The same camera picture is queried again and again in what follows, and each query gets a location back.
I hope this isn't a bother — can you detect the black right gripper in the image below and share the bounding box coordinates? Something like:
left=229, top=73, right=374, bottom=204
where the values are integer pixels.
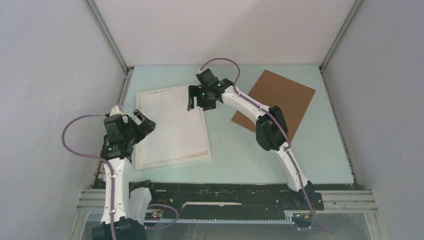
left=187, top=85, right=217, bottom=112

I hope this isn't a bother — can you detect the sunset landscape photo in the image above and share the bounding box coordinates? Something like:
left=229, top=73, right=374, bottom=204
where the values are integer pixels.
left=139, top=86, right=208, bottom=165

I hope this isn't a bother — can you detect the brown backing board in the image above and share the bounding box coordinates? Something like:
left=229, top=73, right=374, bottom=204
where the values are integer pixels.
left=236, top=67, right=317, bottom=141

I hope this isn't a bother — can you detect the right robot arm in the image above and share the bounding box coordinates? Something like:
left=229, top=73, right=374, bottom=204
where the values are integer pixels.
left=187, top=69, right=315, bottom=209

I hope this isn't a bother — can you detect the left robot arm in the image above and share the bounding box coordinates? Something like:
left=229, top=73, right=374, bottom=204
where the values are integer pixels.
left=91, top=106, right=158, bottom=240

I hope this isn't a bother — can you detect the white picture frame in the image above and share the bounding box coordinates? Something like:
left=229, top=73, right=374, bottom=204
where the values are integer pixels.
left=135, top=84, right=212, bottom=171

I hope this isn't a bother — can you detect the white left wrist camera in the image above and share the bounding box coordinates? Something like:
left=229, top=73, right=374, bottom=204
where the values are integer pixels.
left=105, top=105, right=129, bottom=124

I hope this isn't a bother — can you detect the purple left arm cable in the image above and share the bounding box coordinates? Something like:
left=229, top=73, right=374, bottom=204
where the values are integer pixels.
left=61, top=114, right=180, bottom=240

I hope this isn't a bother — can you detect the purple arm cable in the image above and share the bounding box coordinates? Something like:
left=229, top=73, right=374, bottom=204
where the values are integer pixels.
left=61, top=114, right=180, bottom=240
left=198, top=57, right=332, bottom=234

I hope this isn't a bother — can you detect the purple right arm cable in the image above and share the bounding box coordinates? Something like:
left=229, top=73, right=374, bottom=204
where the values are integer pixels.
left=198, top=57, right=332, bottom=234

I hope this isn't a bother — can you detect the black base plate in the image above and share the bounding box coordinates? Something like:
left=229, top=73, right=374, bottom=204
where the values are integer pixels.
left=126, top=180, right=325, bottom=221

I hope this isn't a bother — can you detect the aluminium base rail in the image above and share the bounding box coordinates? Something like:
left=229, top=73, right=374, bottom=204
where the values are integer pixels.
left=66, top=189, right=388, bottom=240

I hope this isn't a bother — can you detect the aluminium corner rail left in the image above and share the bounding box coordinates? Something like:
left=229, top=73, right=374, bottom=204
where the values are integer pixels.
left=84, top=0, right=130, bottom=74

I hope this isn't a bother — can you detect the aluminium corner rail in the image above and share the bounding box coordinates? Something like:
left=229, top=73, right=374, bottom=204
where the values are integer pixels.
left=84, top=0, right=130, bottom=74
left=319, top=0, right=365, bottom=74

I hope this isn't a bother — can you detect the aluminium corner rail right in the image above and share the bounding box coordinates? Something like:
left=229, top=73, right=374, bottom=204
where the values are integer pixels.
left=319, top=0, right=365, bottom=74

